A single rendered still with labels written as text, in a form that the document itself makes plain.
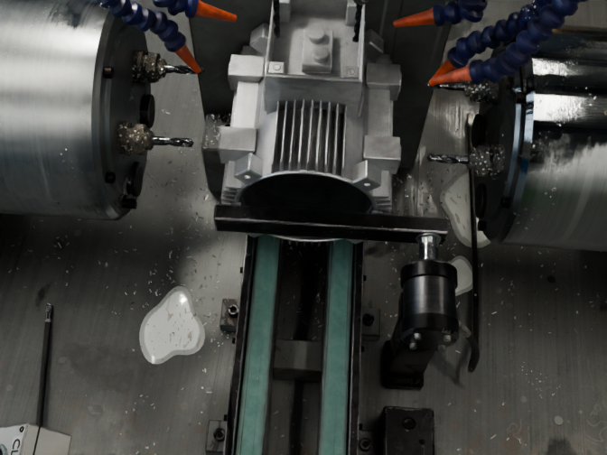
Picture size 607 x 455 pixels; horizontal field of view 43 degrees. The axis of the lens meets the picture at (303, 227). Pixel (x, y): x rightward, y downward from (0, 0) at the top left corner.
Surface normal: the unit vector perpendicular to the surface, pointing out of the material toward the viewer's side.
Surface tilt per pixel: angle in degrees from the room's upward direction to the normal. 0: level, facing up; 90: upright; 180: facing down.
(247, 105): 0
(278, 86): 90
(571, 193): 62
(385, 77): 0
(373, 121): 0
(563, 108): 20
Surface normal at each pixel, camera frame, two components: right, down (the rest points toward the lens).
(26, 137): -0.04, 0.39
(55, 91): -0.01, 0.00
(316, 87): -0.06, 0.88
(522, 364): 0.02, -0.47
